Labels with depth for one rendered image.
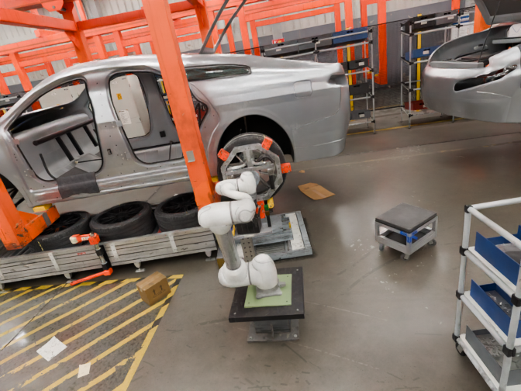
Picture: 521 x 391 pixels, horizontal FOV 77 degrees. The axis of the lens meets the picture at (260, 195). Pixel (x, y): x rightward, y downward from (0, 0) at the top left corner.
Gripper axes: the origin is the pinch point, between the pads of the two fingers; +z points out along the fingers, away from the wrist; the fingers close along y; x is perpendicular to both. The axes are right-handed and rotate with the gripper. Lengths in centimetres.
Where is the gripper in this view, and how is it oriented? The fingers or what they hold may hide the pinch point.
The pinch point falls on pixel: (255, 222)
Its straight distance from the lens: 252.3
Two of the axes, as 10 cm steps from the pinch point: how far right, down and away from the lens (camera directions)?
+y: 9.9, -1.6, 0.1
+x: -0.8, -4.0, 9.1
